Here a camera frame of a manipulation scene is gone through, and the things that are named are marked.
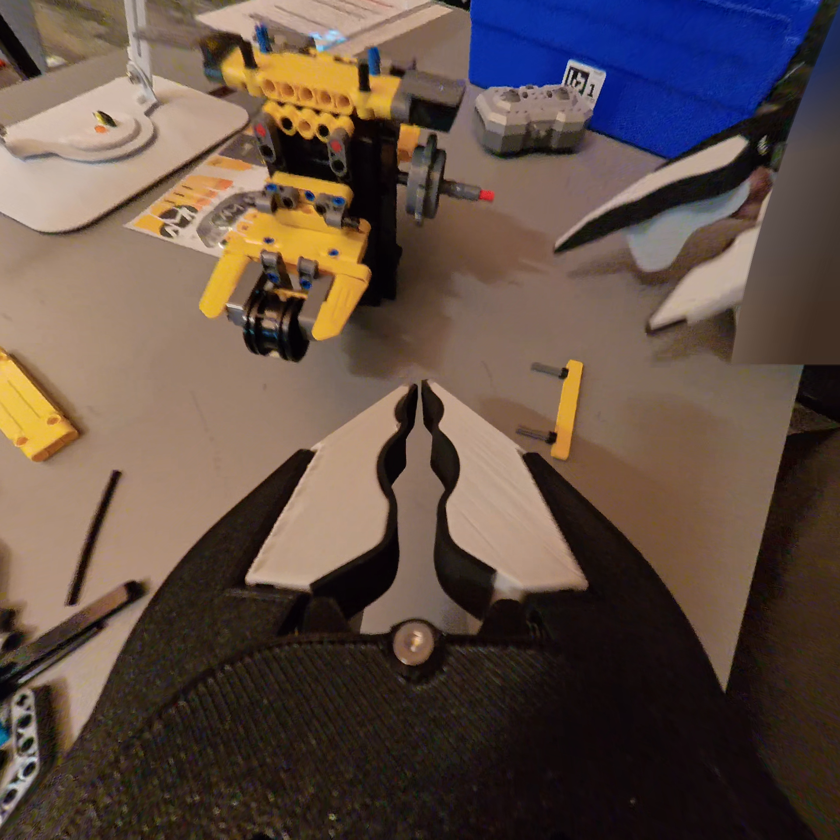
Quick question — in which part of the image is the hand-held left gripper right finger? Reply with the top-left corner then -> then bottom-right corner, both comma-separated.
420,378 -> 589,623

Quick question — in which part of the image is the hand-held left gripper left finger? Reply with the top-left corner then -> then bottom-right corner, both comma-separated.
245,382 -> 420,619

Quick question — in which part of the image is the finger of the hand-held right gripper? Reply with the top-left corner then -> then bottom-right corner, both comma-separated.
646,197 -> 772,332
553,134 -> 765,273

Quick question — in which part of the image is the person's right hand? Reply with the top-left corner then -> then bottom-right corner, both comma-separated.
738,167 -> 775,227

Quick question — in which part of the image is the yellow toy beam with pins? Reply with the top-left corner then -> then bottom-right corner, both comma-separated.
515,360 -> 585,460

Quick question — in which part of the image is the blue plastic bin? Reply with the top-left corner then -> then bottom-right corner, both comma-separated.
469,0 -> 811,158

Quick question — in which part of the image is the thin black rod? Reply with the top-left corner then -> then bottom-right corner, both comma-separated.
66,469 -> 122,606

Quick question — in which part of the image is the long black toy beam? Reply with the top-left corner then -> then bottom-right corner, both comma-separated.
0,579 -> 147,683

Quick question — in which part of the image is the yellow black toy machine model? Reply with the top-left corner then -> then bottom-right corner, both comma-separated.
199,20 -> 496,363

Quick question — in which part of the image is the yellow toy panel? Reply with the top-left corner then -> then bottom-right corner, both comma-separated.
0,348 -> 80,462

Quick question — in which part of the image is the sticker sheet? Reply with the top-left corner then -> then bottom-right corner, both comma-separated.
125,125 -> 277,253

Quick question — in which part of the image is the white paper sheet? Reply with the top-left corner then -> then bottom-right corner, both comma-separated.
197,0 -> 454,43

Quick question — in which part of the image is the white stand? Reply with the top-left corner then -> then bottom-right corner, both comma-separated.
0,0 -> 158,161

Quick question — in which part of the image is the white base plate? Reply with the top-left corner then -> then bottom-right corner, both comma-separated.
0,74 -> 252,235

